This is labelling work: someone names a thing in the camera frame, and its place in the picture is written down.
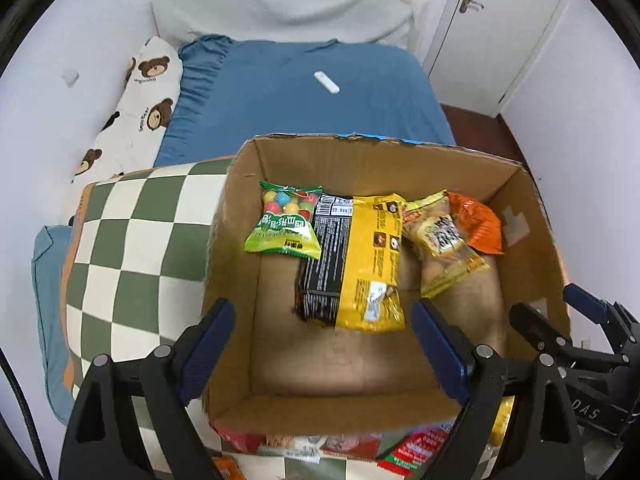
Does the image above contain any clear biscuit packet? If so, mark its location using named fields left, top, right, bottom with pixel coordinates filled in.
left=402, top=190, right=493, bottom=298

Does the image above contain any white door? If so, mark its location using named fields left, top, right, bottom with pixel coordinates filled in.
left=425, top=0, right=571, bottom=118

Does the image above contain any white quilted headboard cushion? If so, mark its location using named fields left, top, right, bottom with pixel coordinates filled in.
left=150, top=0, right=418, bottom=53

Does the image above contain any white remote control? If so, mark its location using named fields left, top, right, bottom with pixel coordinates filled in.
left=314, top=71, right=341, bottom=95

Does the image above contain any black snack packet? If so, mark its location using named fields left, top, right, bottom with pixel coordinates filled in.
left=294, top=192, right=353, bottom=326

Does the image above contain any black cable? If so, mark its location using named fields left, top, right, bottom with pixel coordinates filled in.
left=0, top=350, right=51, bottom=480

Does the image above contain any yellow striped snack packet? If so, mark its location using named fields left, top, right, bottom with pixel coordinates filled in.
left=490, top=396, right=516, bottom=448

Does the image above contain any brown red snack packet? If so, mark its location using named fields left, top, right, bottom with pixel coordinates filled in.
left=320, top=435, right=382, bottom=461

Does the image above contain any cardboard box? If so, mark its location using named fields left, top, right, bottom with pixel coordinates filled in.
left=202, top=132, right=573, bottom=438

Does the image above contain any green candy packet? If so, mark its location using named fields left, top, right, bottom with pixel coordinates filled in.
left=244, top=180, right=323, bottom=260

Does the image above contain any red packet with green edge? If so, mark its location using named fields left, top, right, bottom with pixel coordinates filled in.
left=377, top=425, right=453, bottom=476

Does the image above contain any bear print pillow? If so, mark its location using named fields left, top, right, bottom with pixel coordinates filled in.
left=69, top=36, right=183, bottom=186

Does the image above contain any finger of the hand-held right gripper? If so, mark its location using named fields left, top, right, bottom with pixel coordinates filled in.
left=562, top=283, right=640, bottom=356
left=509, top=302, right=573, bottom=361

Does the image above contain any small red snack packet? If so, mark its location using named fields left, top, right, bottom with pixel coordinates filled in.
left=215, top=425, right=267, bottom=453

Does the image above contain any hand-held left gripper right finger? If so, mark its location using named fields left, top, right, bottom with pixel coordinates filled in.
left=411, top=297, right=586, bottom=480

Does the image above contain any orange packet with blue label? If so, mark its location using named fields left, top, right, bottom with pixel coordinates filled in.
left=212, top=455, right=246, bottom=480

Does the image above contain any light blue cloth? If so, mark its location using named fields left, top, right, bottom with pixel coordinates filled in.
left=31, top=225, right=76, bottom=426

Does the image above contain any green checkered blanket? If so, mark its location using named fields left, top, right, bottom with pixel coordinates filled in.
left=60, top=157, right=506, bottom=480

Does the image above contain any pinkish white snack packet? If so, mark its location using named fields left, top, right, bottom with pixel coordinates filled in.
left=265, top=434, right=322, bottom=463

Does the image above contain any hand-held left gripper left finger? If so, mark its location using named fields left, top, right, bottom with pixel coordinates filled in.
left=60, top=297, right=236, bottom=480

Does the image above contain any orange snack packet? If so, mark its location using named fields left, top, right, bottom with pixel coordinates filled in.
left=446, top=191, right=503, bottom=256

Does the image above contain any blue bed sheet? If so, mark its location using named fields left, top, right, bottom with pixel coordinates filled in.
left=154, top=35, right=456, bottom=168

